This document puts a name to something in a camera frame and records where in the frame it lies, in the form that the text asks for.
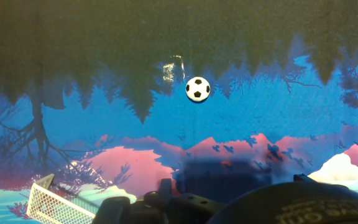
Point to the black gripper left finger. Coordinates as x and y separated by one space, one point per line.
154 208

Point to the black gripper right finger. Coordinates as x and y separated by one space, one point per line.
299 178

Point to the small black-white soccer ball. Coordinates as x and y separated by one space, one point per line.
198 89

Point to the printed landscape cloth mat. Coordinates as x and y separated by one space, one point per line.
179 124

